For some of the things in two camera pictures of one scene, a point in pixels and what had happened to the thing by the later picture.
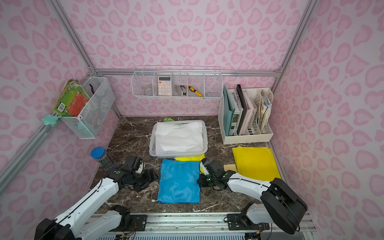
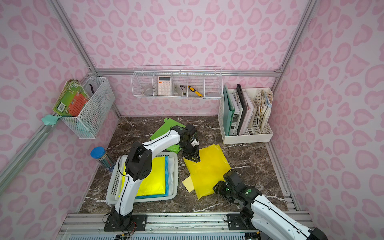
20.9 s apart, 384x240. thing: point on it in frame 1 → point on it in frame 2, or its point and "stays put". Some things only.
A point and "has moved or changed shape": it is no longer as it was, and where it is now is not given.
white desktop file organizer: (245, 114) stays put
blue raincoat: (178, 182) has moved or changed shape
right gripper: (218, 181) → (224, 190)
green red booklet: (72, 99) stays put
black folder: (244, 105) stays put
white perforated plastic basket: (178, 138) → (112, 176)
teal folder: (228, 112) stays put
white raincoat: (172, 136) has moved or changed shape
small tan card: (230, 167) → (188, 184)
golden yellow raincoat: (257, 163) → (210, 170)
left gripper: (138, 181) → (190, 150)
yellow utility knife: (196, 92) stays put
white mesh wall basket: (87, 125) stays put
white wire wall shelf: (192, 82) stays put
